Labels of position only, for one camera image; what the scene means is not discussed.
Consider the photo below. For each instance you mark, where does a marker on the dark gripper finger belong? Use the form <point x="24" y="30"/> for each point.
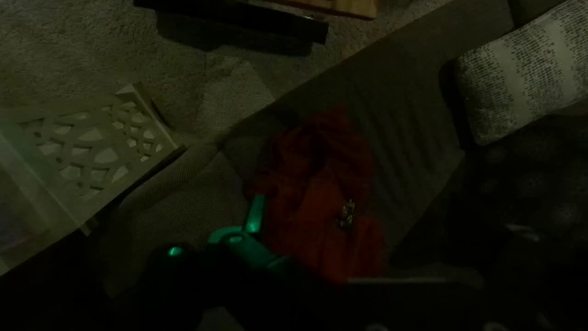
<point x="241" y="247"/>

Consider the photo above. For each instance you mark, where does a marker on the grey sofa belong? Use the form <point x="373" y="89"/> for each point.
<point x="430" y="182"/>

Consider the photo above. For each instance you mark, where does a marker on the red cloth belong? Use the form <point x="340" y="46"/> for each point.
<point x="316" y="188"/>

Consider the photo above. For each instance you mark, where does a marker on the white lattice side table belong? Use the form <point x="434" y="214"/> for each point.
<point x="64" y="162"/>

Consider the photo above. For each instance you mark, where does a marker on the long black bar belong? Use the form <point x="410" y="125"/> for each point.
<point x="244" y="15"/>

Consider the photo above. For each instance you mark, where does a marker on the white patterned cushion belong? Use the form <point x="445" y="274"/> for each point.
<point x="526" y="74"/>

